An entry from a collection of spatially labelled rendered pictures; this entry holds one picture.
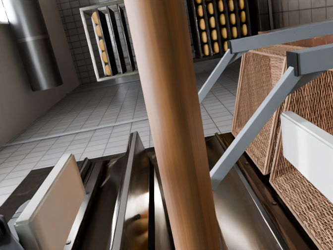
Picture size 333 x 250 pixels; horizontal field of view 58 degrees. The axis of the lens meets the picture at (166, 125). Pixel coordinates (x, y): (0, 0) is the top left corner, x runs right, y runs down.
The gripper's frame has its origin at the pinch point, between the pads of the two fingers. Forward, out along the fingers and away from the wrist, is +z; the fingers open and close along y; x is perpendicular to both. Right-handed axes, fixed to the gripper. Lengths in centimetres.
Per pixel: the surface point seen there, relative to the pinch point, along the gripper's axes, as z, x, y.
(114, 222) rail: 64, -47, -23
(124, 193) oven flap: 80, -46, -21
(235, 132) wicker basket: 146, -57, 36
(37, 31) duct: 293, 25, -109
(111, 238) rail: 57, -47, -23
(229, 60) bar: 86, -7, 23
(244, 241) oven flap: 63, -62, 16
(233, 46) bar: 85, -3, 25
